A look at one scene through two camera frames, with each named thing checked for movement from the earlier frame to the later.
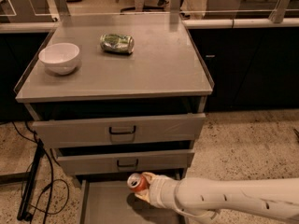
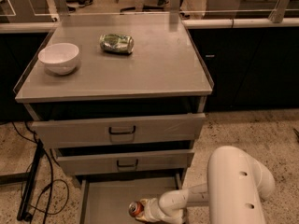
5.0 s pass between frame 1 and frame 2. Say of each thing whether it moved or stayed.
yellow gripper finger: moved
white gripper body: moved
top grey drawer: stayed
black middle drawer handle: stayed
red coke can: moved
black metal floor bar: stayed
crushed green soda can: stayed
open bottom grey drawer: stayed
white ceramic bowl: stayed
